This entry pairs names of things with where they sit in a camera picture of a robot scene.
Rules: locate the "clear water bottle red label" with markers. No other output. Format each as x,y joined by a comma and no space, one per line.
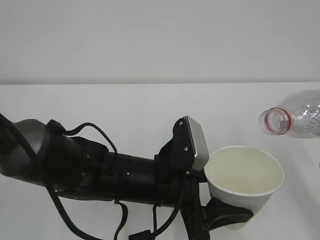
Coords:
297,116

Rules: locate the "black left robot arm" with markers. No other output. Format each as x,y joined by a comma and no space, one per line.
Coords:
73,167

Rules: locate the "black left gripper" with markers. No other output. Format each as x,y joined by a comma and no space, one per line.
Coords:
198,220

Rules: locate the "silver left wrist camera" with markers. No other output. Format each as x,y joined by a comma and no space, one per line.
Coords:
187,150

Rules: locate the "white paper cup green logo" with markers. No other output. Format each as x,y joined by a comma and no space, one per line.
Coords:
243,176

